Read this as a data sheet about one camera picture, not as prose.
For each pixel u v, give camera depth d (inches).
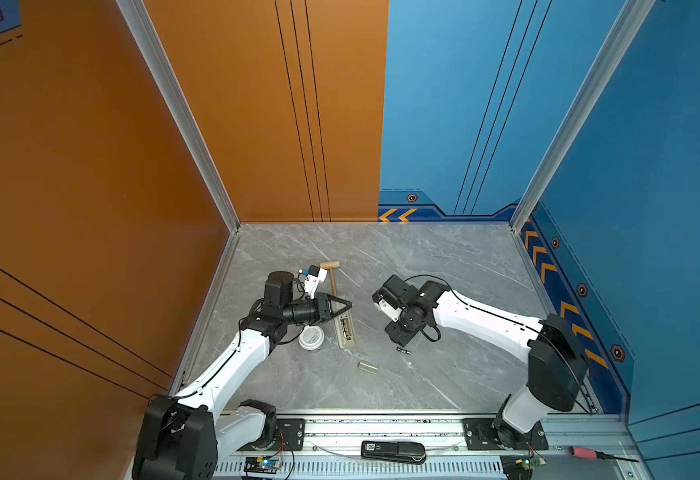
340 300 29.2
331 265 41.6
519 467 27.5
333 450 28.6
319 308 27.0
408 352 34.1
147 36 28.5
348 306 29.5
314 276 29.1
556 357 16.8
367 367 33.4
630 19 27.6
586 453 27.5
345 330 28.5
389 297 26.4
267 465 27.6
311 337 32.8
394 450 26.5
